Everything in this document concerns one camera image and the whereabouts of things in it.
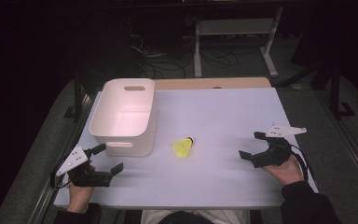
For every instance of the black metal stand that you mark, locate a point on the black metal stand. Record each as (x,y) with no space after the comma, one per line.
(78,93)
(335,93)

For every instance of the person's light clothing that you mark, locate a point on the person's light clothing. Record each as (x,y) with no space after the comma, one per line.
(195,215)

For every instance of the yellow plastic shuttlecock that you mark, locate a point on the yellow plastic shuttlecock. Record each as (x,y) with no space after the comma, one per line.
(182,147)

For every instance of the white metal stand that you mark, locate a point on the white metal stand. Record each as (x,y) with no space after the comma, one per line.
(236,27)

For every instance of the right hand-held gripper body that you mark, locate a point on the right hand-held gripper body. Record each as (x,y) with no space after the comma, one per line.
(275,154)

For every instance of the white plastic bin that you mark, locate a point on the white plastic bin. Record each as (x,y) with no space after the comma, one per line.
(122,112)

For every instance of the wooden board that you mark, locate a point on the wooden board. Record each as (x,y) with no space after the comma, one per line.
(211,83)

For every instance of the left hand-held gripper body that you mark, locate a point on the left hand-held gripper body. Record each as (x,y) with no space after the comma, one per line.
(74,158)

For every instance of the person's left hand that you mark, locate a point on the person's left hand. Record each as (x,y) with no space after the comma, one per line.
(79,197)

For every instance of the person's right hand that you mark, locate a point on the person's right hand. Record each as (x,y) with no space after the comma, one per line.
(289,174)

